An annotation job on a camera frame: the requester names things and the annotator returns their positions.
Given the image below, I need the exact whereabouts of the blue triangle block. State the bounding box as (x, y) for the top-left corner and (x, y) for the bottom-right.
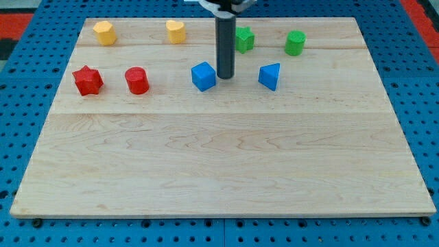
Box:
(258, 63), (281, 91)

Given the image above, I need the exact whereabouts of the light wooden board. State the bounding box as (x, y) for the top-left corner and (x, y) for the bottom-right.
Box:
(10, 17), (436, 219)

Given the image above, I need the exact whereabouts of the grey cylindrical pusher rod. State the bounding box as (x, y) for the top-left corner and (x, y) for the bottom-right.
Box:
(215, 12), (236, 80)

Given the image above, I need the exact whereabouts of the red cylinder block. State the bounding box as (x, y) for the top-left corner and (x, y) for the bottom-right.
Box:
(125, 67), (150, 95)

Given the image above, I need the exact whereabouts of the blue perforated base mat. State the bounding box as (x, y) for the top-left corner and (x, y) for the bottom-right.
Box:
(1, 1), (438, 246)

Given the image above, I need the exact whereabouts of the yellow hexagon block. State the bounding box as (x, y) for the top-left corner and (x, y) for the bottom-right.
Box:
(93, 21), (117, 46)

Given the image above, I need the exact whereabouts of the green cylinder block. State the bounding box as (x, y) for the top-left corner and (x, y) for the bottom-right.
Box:
(284, 30), (307, 56)

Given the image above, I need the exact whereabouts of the green star block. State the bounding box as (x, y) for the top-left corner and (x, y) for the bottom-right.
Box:
(235, 27), (255, 54)

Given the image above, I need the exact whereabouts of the blue cube block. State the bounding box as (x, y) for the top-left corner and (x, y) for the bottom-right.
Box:
(191, 62), (216, 92)

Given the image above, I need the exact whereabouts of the red star block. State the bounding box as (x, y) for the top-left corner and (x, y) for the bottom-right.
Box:
(72, 65), (104, 96)

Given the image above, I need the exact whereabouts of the yellow heart block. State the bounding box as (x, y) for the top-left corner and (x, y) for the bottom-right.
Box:
(165, 20), (186, 44)

